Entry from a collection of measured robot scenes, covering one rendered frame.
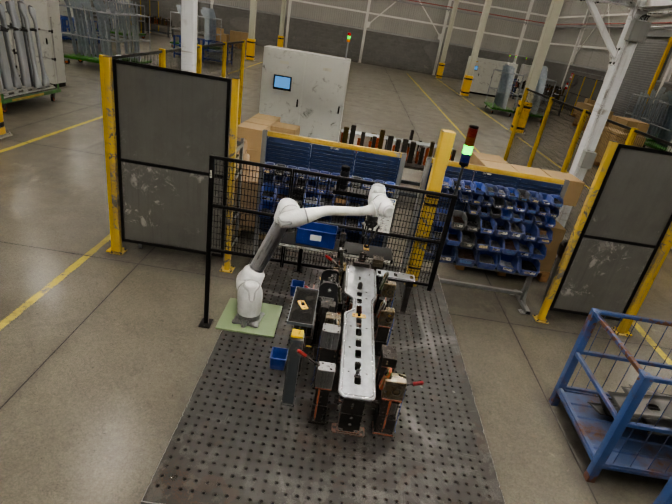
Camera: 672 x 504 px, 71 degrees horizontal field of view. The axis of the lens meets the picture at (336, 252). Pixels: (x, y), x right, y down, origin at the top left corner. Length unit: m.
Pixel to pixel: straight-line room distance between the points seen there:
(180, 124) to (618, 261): 4.61
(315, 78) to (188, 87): 4.88
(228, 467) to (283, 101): 7.87
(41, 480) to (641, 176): 5.30
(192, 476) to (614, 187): 4.40
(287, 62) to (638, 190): 6.35
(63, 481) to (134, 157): 3.02
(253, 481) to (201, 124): 3.37
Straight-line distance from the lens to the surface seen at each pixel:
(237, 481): 2.37
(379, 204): 2.89
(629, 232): 5.55
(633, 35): 7.12
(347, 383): 2.43
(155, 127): 4.98
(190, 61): 6.86
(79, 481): 3.37
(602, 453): 3.87
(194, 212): 5.11
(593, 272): 5.62
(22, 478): 3.48
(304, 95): 9.43
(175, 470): 2.42
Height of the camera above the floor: 2.58
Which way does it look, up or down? 26 degrees down
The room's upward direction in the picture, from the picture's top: 10 degrees clockwise
